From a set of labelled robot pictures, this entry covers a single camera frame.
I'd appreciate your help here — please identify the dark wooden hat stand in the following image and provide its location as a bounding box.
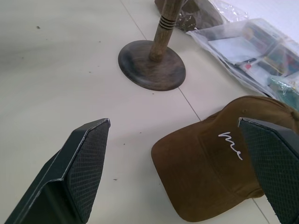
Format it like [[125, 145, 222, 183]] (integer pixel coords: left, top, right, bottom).
[[118, 0, 187, 91]]

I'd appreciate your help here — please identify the crumpled clear plastic bag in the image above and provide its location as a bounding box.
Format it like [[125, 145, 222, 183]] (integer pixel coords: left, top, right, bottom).
[[209, 0, 249, 24]]

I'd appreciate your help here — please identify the brown baseball cap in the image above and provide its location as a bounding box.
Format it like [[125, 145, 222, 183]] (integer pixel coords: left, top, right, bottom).
[[151, 95, 299, 223]]

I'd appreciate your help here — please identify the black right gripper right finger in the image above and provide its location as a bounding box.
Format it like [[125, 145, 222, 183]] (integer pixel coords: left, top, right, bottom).
[[237, 117, 299, 224]]

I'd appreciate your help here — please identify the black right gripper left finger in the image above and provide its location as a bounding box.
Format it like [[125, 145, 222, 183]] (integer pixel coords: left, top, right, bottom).
[[4, 118, 111, 224]]

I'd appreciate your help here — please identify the clear plastic bag with items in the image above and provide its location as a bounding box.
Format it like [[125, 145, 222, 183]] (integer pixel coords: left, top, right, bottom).
[[186, 18, 299, 100]]

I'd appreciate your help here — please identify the dark brown cap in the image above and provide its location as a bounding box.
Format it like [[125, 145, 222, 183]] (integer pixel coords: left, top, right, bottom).
[[154, 0, 225, 32]]

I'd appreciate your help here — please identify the green packet in plastic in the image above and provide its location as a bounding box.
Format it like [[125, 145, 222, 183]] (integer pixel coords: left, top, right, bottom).
[[267, 74, 299, 107]]

